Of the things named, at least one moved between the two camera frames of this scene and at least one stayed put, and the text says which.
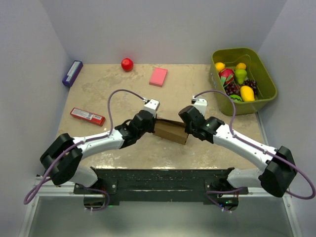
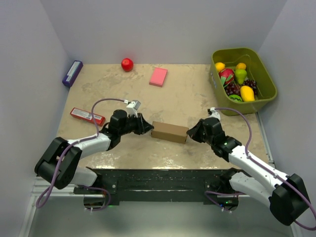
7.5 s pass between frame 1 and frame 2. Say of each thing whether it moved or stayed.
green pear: stayed
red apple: stayed
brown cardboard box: moved
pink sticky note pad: stayed
